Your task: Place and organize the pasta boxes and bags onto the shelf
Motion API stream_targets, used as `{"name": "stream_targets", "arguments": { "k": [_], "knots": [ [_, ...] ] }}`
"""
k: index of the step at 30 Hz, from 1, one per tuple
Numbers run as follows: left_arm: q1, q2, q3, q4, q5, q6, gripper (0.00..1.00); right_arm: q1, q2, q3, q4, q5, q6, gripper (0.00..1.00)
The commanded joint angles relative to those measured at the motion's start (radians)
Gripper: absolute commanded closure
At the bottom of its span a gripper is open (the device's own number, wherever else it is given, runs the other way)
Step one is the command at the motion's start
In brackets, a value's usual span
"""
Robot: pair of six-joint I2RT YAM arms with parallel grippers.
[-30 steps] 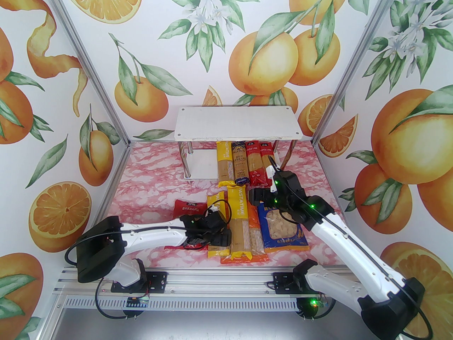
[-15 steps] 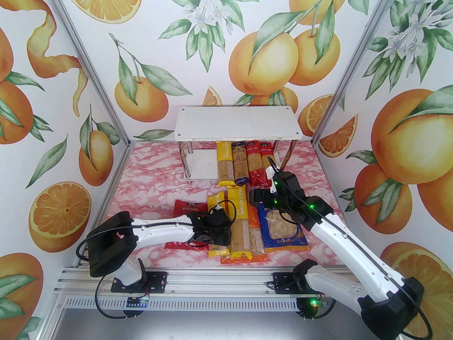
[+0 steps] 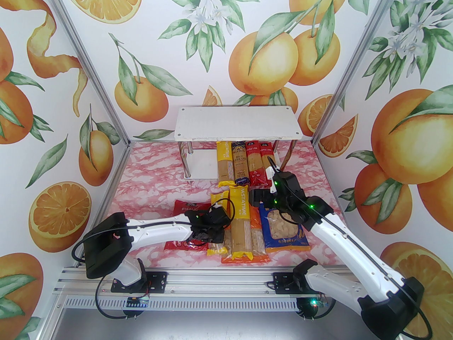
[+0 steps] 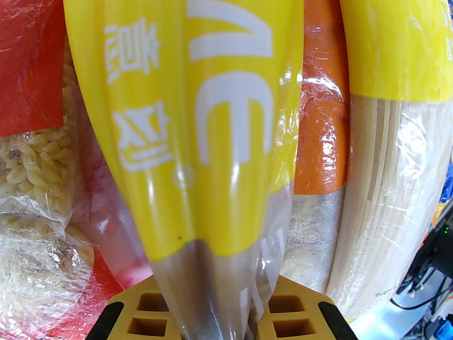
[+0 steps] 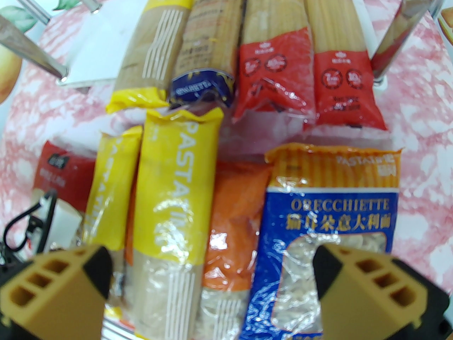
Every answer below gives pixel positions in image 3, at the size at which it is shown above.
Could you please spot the aluminium frame post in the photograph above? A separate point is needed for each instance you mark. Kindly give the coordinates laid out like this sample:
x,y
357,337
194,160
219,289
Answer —
x,y
355,62
89,62

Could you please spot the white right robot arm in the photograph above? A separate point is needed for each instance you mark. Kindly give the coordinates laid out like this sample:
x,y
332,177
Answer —
x,y
354,257

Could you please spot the small circuit board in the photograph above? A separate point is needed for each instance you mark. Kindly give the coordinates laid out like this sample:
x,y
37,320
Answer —
x,y
311,303
138,302

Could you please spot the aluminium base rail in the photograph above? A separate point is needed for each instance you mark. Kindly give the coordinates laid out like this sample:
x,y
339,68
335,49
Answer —
x,y
212,282

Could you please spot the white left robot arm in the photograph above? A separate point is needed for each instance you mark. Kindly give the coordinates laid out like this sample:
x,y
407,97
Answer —
x,y
159,228

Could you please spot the red spaghetti pack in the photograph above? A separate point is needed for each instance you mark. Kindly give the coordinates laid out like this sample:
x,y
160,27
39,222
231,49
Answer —
x,y
266,154
255,165

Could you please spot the white two-tier chrome-leg shelf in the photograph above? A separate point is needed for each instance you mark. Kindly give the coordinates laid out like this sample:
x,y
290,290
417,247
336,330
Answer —
x,y
237,124

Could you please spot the yellow Pastatime spaghetti pack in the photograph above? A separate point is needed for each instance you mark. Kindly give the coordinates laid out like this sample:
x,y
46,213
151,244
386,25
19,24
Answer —
x,y
218,198
240,232
225,165

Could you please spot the red fusilli pasta bag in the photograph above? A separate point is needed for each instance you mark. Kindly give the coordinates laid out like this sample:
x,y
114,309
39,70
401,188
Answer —
x,y
184,207

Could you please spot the dark blue spaghetti pack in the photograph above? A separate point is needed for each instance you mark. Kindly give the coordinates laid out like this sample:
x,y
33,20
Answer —
x,y
240,163

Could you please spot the blue orecchiette pasta bag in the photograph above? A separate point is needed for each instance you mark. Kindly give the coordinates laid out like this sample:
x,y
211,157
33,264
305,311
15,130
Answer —
x,y
283,232

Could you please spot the orange Pastatime pasta bag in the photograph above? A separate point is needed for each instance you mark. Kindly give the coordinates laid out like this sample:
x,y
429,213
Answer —
x,y
260,239

